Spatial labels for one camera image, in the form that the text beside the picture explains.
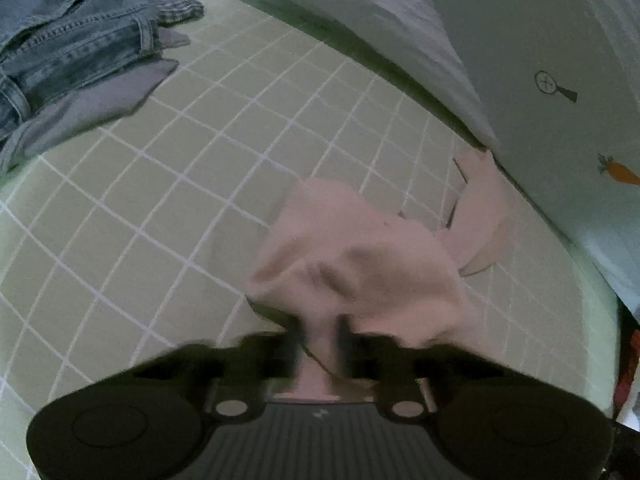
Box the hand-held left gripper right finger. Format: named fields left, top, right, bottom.
left=340, top=317, right=501, bottom=421

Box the light blue denim shirt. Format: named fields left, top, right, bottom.
left=0, top=0, right=86, bottom=48

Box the grey garment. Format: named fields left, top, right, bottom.
left=0, top=27, right=191, bottom=173

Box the beige garment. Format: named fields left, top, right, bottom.
left=245, top=147, right=511, bottom=403

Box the pale blue printed blanket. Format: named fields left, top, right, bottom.
left=120, top=0, right=640, bottom=306

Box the green checked mat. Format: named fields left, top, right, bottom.
left=0, top=0, right=621, bottom=461

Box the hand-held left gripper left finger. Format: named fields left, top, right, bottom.
left=135, top=325, right=307, bottom=423

